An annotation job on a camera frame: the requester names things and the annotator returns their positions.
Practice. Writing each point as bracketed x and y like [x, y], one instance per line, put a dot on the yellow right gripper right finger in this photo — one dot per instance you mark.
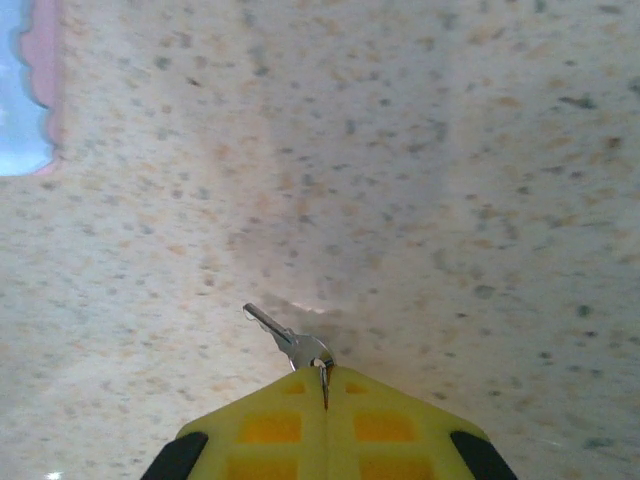
[390, 405]

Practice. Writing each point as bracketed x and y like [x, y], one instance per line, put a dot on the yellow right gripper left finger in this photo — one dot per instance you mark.
[270, 400]

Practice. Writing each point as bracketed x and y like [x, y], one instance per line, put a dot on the silver metal key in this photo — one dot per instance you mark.
[300, 346]

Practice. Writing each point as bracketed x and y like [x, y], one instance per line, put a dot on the cartoon print tin box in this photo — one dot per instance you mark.
[20, 90]

